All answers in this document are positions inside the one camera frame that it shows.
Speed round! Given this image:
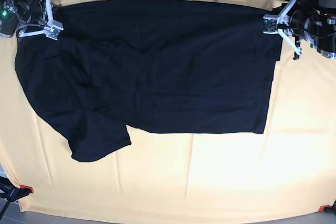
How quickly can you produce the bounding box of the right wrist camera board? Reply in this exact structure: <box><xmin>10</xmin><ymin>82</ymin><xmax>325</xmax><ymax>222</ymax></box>
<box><xmin>46</xmin><ymin>20</ymin><xmax>64</xmax><ymax>40</ymax></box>

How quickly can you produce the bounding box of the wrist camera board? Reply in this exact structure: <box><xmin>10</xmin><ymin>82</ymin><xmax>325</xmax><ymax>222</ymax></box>
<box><xmin>263</xmin><ymin>15</ymin><xmax>278</xmax><ymax>34</ymax></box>
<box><xmin>46</xmin><ymin>20</ymin><xmax>64</xmax><ymax>40</ymax></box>

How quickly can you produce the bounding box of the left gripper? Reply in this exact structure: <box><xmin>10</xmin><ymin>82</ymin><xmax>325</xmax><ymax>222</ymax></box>
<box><xmin>284</xmin><ymin>7</ymin><xmax>312</xmax><ymax>40</ymax></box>

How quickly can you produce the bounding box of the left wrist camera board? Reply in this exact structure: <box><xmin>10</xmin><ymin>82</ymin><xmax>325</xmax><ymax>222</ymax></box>
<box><xmin>263</xmin><ymin>15</ymin><xmax>278</xmax><ymax>34</ymax></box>

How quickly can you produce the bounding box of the yellow table cloth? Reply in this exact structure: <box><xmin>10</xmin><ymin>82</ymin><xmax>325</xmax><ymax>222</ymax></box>
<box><xmin>0</xmin><ymin>0</ymin><xmax>336</xmax><ymax>220</ymax></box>

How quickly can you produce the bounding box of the left red-black table clamp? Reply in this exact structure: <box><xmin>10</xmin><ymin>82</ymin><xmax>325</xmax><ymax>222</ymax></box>
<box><xmin>1</xmin><ymin>177</ymin><xmax>34</xmax><ymax>202</ymax></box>

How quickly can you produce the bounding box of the dark navy T-shirt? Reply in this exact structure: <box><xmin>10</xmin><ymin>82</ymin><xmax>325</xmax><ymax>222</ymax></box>
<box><xmin>15</xmin><ymin>0</ymin><xmax>282</xmax><ymax>162</ymax></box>

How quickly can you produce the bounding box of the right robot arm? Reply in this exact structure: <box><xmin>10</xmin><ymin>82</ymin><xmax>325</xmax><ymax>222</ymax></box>
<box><xmin>1</xmin><ymin>0</ymin><xmax>64</xmax><ymax>40</ymax></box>

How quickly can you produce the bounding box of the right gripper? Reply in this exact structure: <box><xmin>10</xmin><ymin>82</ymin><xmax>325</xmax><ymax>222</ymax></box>
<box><xmin>18</xmin><ymin>0</ymin><xmax>51</xmax><ymax>30</ymax></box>

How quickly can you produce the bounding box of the red-black table clamp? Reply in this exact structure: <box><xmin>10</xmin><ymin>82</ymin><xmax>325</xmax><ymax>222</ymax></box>
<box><xmin>318</xmin><ymin>201</ymin><xmax>336</xmax><ymax>214</ymax></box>
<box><xmin>1</xmin><ymin>177</ymin><xmax>34</xmax><ymax>202</ymax></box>

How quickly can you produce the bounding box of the right red-black table clamp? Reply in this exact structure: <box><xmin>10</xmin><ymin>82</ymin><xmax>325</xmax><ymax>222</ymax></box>
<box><xmin>318</xmin><ymin>201</ymin><xmax>336</xmax><ymax>214</ymax></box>

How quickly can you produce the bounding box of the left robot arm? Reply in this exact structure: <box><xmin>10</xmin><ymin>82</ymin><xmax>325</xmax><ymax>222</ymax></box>
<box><xmin>287</xmin><ymin>0</ymin><xmax>335</xmax><ymax>59</ymax></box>

